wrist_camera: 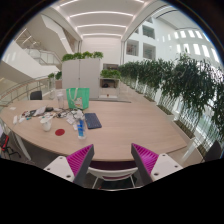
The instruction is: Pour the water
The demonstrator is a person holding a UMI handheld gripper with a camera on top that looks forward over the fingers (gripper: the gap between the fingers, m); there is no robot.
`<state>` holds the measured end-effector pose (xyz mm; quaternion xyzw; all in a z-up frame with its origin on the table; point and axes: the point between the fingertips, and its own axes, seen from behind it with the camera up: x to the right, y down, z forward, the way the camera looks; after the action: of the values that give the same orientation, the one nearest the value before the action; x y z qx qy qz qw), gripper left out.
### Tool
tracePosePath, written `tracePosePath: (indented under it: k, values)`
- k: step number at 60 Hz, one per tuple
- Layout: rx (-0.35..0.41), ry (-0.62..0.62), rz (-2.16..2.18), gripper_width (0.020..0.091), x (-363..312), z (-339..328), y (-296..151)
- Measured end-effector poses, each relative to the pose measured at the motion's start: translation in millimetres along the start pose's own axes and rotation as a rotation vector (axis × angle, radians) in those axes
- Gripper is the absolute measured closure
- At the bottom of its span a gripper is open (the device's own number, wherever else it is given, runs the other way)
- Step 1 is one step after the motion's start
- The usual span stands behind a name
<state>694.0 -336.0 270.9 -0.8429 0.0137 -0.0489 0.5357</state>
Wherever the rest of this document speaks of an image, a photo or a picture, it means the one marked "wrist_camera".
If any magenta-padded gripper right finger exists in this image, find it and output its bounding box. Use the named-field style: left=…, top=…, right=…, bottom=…
left=130, top=143, right=184, bottom=186

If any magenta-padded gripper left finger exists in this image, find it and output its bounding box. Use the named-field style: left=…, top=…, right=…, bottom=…
left=43, top=143, right=96, bottom=188

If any clear blue-labelled water bottle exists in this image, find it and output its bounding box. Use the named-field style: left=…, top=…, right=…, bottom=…
left=76, top=117, right=87, bottom=140

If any white and purple chair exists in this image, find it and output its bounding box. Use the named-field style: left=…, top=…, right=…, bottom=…
left=87, top=160, right=139, bottom=190

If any dark blue compact keyboard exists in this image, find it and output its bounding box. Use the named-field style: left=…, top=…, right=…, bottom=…
left=84, top=112, right=103, bottom=130

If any white ceramic mug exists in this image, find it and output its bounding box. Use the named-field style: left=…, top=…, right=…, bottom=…
left=40, top=117, right=54, bottom=132

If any clear plastic tumbler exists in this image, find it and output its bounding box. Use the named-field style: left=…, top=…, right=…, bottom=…
left=56, top=92, right=65, bottom=110

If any grey notebook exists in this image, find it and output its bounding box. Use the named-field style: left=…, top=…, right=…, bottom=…
left=33, top=105, right=48, bottom=117

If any green cat-print tote bag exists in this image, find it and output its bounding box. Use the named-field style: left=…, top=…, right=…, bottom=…
left=65, top=87, right=91, bottom=111

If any dark grey chair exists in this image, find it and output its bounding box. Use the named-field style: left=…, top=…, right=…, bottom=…
left=203, top=139, right=224, bottom=163

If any red and black chair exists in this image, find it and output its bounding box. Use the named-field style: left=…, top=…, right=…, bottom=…
left=0, top=124, right=22, bottom=161

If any black office chair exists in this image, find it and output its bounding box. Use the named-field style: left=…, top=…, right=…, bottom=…
left=29, top=90, right=44, bottom=101

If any row of green hedge plants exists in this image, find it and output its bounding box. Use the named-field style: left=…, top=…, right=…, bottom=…
left=118, top=53, right=224, bottom=134

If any group of ceiling light strips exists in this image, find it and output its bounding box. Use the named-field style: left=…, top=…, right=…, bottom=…
left=58, top=0, right=148, bottom=38

